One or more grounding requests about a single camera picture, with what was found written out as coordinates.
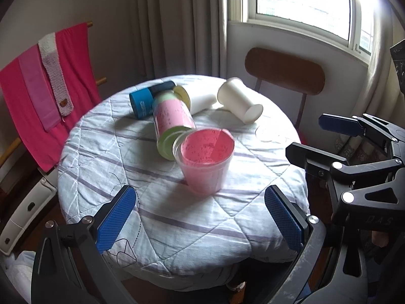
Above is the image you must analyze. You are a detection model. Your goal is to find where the green jar with pink label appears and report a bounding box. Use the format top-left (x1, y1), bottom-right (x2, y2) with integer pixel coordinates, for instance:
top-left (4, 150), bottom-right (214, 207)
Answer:
top-left (152, 90), bottom-right (196, 161)

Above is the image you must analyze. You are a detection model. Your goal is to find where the white window frame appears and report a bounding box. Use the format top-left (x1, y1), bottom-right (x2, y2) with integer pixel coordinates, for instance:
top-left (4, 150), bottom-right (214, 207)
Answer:
top-left (228, 0), bottom-right (378, 63)

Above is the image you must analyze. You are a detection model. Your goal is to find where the clear cup with pink paper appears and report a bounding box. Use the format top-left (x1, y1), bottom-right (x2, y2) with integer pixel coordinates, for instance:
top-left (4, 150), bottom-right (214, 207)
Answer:
top-left (172, 128), bottom-right (235, 196)

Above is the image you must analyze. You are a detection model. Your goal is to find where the white paper cup, base showing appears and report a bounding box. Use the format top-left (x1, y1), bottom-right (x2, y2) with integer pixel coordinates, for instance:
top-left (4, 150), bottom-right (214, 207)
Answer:
top-left (217, 78), bottom-right (264, 124)

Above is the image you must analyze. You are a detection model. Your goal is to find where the wooden drying rack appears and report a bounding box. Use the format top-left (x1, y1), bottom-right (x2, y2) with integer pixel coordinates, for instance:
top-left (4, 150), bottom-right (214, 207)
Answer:
top-left (0, 21), bottom-right (108, 165)

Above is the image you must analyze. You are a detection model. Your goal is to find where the striped quilted table cover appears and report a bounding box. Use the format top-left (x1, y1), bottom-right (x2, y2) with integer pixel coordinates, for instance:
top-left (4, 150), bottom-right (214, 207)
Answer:
top-left (58, 89), bottom-right (309, 291)

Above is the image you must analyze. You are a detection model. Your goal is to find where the white plastic appliance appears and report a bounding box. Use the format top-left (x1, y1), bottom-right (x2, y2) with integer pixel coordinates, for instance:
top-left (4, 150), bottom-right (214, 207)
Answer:
top-left (1, 169), bottom-right (58, 256)

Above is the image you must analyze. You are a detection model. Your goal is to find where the white paper cup, open end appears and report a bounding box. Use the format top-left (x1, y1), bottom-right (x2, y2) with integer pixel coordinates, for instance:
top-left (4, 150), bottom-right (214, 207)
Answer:
top-left (174, 84), bottom-right (219, 115)

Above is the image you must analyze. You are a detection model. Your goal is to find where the knitted pink white strap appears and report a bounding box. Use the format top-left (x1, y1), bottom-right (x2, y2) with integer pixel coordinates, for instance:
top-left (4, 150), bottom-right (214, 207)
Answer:
top-left (37, 32), bottom-right (75, 118)

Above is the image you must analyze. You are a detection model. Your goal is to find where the beige curtain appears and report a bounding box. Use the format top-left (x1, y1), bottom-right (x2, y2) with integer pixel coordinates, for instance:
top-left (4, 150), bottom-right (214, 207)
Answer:
top-left (128, 0), bottom-right (227, 80)

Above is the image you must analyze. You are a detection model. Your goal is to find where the pink cloth on rack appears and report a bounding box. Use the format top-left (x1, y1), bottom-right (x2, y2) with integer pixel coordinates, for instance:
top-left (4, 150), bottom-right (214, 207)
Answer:
top-left (1, 23), bottom-right (101, 172)

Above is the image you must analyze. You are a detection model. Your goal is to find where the brown wooden chair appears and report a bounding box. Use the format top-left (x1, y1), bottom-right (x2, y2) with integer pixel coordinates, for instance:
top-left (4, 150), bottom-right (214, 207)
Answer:
top-left (244, 47), bottom-right (325, 128)

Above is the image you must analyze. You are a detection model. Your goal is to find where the blue cylindrical can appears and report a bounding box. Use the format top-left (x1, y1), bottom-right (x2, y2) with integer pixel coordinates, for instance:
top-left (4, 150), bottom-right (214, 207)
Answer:
top-left (129, 80), bottom-right (176, 119)

